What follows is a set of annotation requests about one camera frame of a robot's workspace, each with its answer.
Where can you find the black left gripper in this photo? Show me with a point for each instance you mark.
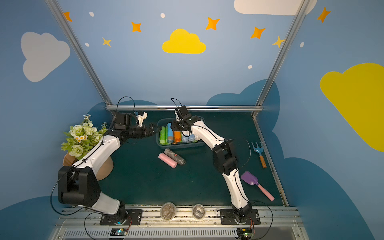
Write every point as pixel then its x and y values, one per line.
pixel 151 130

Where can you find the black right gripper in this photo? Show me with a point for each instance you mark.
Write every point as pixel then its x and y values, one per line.
pixel 179 126

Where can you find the blue roll gold end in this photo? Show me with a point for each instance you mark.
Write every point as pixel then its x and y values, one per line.
pixel 170 134

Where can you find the pink bag roll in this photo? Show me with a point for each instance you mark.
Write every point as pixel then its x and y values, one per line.
pixel 166 159

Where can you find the dark grey bag roll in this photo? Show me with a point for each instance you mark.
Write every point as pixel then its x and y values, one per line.
pixel 178 159

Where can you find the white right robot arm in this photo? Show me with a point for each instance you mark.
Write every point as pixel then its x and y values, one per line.
pixel 225 159

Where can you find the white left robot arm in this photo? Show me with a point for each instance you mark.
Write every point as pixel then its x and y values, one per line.
pixel 77 184

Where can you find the teal plastic storage box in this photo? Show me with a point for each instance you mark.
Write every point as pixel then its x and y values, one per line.
pixel 163 123

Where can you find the artificial flower bouquet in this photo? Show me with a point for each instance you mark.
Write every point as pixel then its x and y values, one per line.
pixel 82 138

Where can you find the blue garden fork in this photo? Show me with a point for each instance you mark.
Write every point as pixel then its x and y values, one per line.
pixel 258 148

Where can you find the left clear round dish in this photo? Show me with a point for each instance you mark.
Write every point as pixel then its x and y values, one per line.
pixel 168 211

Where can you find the clear round dish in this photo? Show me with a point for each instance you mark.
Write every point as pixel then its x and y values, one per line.
pixel 198 211
pixel 168 211

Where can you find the purple object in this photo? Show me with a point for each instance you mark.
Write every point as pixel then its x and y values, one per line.
pixel 253 181

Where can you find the right clear round dish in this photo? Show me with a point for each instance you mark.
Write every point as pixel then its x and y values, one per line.
pixel 198 211

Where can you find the beige flower pot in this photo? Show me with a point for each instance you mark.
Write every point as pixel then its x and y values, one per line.
pixel 103 172

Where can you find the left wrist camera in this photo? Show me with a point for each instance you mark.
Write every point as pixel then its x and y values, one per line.
pixel 141 116

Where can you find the metal enclosure frame bar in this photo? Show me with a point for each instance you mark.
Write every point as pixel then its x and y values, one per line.
pixel 150 108

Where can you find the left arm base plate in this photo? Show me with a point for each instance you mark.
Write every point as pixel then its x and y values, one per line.
pixel 128 217

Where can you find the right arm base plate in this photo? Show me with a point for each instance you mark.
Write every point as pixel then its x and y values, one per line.
pixel 229 217

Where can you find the metal rail frame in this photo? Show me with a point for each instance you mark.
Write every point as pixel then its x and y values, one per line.
pixel 146 223

